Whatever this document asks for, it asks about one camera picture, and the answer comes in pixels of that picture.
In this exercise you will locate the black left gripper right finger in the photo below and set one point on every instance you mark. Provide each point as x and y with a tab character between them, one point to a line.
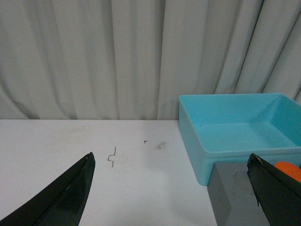
278	193

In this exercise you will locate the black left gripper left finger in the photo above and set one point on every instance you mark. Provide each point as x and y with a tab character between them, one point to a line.
61	203

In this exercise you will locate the gray cube with round hole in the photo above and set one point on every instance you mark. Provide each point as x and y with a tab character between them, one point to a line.
232	197

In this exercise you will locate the light blue plastic box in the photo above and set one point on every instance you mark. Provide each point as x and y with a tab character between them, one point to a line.
230	127

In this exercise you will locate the orange cylinder with white numbers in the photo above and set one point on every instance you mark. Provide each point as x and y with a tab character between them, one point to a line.
289	169

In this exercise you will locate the white pleated curtain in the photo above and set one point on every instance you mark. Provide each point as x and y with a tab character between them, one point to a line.
132	59

